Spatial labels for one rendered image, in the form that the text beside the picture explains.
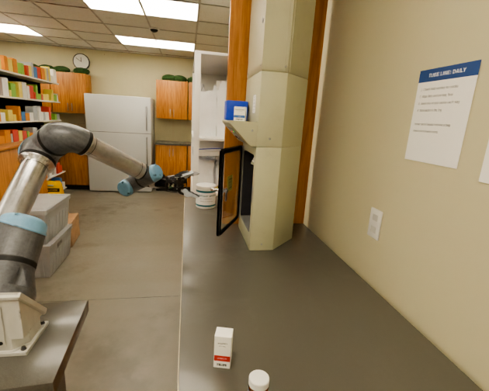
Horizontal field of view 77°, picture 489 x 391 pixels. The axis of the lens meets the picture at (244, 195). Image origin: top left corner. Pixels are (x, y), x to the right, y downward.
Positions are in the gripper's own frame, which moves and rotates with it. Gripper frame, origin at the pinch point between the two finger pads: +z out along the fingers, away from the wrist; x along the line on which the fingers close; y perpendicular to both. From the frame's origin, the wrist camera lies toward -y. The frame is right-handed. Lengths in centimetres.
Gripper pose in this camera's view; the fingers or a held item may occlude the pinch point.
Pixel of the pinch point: (199, 185)
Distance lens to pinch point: 150.1
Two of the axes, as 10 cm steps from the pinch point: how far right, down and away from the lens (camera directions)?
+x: 0.6, -9.7, -2.4
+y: -2.8, 2.1, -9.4
